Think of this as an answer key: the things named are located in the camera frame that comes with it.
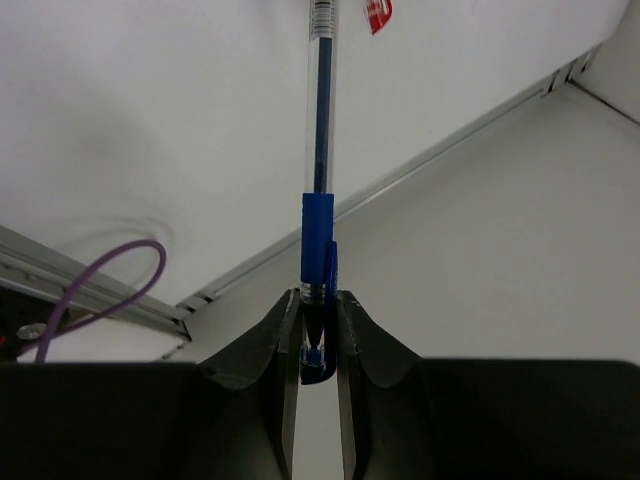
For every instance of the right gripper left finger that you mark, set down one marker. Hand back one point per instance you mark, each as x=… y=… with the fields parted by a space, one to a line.
x=231 y=416

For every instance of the aluminium frame rail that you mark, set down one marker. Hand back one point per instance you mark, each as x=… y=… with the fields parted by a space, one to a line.
x=540 y=89
x=32 y=268

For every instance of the blue ballpoint pen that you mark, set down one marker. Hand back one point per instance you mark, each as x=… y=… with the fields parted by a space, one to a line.
x=318 y=267

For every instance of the aluminium frame rail front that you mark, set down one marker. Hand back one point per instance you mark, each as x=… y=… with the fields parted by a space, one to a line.
x=32 y=268

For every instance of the red ballpoint pen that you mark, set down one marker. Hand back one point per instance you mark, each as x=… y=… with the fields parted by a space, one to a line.
x=377 y=14

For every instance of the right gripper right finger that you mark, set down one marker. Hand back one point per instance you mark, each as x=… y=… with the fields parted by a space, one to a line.
x=403 y=416

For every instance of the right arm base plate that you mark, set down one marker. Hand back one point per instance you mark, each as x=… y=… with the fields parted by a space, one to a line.
x=24 y=319

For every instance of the aluminium frame rail right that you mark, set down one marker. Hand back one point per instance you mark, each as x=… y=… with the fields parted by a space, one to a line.
x=540 y=89

